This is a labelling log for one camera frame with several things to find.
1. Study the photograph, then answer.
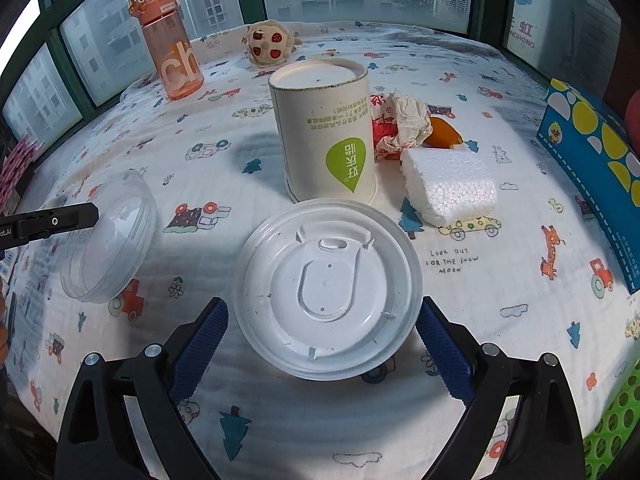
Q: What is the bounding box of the green plastic mesh trash basket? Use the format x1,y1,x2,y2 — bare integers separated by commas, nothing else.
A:
584,366,640,479

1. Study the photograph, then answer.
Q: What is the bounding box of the white paper cup green logo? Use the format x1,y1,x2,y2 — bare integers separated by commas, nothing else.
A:
269,58,378,204

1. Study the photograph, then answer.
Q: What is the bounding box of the small plush doll toy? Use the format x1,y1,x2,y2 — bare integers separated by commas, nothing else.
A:
243,20,303,68

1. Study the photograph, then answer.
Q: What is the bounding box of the white plastic cup lid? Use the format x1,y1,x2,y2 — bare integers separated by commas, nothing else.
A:
231,200,423,382

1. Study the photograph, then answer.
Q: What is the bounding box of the orange plastic water bottle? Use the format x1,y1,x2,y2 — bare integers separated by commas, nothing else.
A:
128,0,204,100

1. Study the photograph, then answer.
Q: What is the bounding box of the cartoon printed white bed sheet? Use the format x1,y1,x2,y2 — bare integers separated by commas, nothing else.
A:
0,20,640,480

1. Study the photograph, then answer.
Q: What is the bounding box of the white red paper wrapper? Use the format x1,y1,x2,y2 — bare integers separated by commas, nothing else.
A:
370,92,433,159

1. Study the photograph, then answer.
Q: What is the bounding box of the white styrofoam block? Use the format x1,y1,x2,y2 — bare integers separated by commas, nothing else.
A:
400,148,498,228

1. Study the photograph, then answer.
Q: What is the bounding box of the red apple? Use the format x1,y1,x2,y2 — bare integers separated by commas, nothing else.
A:
625,99,640,151

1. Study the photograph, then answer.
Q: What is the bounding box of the blue yellow tissue box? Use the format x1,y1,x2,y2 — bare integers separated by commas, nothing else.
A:
537,78,640,294

